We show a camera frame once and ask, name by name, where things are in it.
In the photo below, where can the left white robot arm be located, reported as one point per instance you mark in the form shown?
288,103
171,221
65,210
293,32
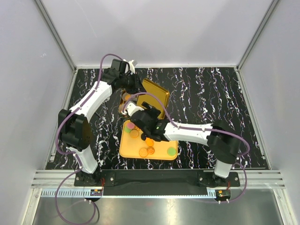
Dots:
74,134

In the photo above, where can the yellow plastic tray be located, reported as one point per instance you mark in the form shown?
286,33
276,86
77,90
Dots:
129,147

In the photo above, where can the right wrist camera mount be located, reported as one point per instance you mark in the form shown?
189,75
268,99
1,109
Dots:
132,108

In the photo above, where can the green round cookie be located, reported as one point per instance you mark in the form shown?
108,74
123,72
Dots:
127,130
171,151

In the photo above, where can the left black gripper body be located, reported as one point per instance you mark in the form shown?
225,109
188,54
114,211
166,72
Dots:
128,83

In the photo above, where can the gold tin lid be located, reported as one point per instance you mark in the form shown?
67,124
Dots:
161,93

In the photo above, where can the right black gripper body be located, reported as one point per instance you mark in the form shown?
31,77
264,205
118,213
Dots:
151,114

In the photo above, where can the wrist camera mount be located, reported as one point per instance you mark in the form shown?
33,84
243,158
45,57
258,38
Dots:
130,66
132,108

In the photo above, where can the green round cookie right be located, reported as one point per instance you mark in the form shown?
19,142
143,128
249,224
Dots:
171,151

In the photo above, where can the green round cookie left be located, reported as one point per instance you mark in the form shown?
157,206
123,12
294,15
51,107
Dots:
127,130

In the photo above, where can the slotted cable duct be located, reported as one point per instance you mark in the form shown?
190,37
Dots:
72,193

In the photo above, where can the white paper cup back left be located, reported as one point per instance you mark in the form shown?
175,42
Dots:
124,96

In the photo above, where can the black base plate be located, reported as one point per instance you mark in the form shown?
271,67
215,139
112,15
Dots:
156,182

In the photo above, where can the tan dotted cookie front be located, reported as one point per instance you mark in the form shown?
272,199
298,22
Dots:
143,152

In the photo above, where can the orange bear cookie centre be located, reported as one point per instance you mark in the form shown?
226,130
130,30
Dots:
149,142

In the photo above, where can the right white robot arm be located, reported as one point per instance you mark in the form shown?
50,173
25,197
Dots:
224,144

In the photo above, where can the orange swirl cookie front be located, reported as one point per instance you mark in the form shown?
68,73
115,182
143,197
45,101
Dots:
150,150

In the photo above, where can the tan dotted round cookie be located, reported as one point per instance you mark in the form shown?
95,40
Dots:
134,133

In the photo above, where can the pink round cookie left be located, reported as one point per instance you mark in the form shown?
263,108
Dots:
130,126

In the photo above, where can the gold cookie tin box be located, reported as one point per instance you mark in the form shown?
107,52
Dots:
122,102

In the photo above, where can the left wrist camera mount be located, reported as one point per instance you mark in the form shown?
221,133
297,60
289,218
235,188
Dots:
130,66

